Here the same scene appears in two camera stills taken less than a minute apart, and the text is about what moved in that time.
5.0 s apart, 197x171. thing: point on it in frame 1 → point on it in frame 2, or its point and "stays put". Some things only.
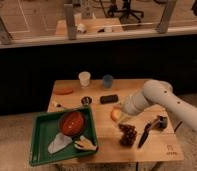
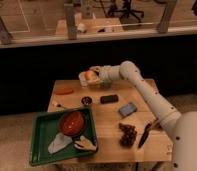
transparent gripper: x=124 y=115 → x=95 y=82
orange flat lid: x=63 y=91 stays put
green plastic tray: x=46 y=127 stays put
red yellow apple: x=116 y=113 → x=89 y=75
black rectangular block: x=109 y=99 stays put
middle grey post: x=70 y=21 stays put
